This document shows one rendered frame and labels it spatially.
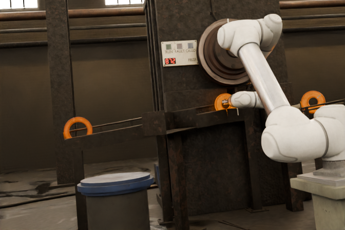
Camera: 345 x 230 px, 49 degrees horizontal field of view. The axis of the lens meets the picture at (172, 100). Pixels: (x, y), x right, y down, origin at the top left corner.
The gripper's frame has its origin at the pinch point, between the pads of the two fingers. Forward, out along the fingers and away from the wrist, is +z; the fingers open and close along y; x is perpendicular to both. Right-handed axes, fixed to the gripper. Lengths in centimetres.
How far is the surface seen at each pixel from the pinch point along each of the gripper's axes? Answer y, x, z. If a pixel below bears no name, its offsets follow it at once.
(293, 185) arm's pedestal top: -5, -39, -102
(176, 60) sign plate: -29.8, 32.8, 11.8
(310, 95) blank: 55, -1, -17
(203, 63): -13.7, 28.0, -1.7
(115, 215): -80, -42, -105
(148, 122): -58, -9, -33
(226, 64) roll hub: 0.1, 25.1, -10.3
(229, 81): 3.7, 13.7, -2.3
